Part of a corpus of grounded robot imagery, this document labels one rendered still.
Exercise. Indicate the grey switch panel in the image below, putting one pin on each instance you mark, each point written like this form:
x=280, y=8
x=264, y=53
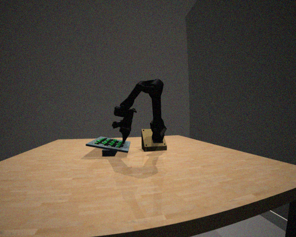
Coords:
x=110, y=146

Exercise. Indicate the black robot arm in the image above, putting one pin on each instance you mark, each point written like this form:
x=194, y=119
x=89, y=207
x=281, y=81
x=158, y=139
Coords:
x=154, y=88

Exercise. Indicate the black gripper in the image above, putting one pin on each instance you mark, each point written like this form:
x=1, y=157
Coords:
x=126, y=128

